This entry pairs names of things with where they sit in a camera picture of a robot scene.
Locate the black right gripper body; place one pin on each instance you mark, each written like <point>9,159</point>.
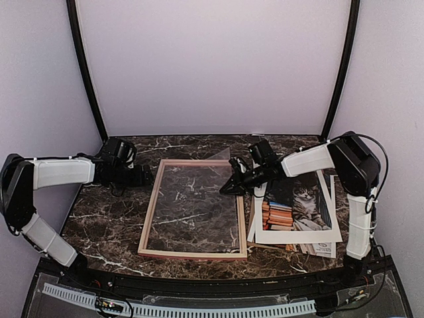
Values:
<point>256,178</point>

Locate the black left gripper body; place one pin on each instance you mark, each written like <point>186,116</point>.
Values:
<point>122,179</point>

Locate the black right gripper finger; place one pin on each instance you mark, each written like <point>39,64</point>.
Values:
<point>233,190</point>
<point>234,180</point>

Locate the clear acrylic sheet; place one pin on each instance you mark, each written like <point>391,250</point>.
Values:
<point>195,205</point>

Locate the white photo mat board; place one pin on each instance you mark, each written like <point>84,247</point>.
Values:
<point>257,234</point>

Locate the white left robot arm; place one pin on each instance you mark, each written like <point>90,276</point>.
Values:
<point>20,177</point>

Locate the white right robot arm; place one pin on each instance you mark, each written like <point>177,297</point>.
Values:
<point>356,165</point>

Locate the cat and books photo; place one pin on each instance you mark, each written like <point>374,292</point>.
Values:
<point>295,204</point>

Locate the printed paper insert sheet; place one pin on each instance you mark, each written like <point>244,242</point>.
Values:
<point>322,249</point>

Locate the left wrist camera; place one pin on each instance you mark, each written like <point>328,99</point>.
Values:
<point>118,152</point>

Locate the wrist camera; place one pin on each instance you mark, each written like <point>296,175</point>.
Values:
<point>262,153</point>
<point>118,152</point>

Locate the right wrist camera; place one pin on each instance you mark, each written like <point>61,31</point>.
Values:
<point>262,153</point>

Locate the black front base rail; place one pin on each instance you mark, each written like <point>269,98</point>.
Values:
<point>321,286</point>

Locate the white slotted cable duct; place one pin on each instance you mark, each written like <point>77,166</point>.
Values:
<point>161,306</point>

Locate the left black corner post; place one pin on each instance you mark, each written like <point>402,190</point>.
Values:
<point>84,68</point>

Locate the black corner post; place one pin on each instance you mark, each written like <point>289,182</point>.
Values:
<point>343,68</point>
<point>84,68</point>

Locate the right black corner post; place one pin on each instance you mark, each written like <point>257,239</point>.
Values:
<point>343,68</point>

